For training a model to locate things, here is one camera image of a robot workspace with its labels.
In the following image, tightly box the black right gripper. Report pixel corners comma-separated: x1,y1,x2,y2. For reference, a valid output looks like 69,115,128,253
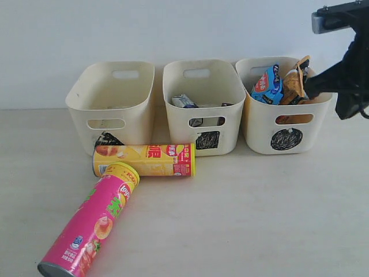
305,8,368,120

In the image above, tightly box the orange instant noodle packet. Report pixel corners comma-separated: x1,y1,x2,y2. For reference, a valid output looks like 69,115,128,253
275,55,318,125

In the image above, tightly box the blue instant noodle packet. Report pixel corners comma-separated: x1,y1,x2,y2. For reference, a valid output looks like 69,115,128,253
251,63,284,105

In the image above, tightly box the purple juice carton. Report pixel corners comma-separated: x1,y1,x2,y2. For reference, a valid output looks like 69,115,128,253
217,103,233,126

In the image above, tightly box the blue white milk carton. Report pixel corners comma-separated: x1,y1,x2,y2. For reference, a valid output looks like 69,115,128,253
171,94,204,128

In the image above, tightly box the right cream plastic bin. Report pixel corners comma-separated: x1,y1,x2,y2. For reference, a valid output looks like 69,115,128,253
235,57,333,155

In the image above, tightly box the cream plastic bin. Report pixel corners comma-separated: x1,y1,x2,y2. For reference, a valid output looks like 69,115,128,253
66,61,155,155
163,59,246,156
235,57,333,155

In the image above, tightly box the middle cream plastic bin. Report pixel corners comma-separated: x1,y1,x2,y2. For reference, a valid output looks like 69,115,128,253
163,59,246,156

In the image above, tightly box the yellow chips can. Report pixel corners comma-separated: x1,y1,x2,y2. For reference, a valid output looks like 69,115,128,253
92,143,195,177

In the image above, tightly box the left cream plastic bin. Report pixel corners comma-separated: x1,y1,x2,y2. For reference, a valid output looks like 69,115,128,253
66,61,155,155

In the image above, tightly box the pink chips can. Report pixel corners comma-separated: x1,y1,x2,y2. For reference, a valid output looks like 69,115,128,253
37,162,140,276

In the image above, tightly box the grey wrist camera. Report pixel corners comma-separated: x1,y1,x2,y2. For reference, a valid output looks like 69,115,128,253
311,1,368,34

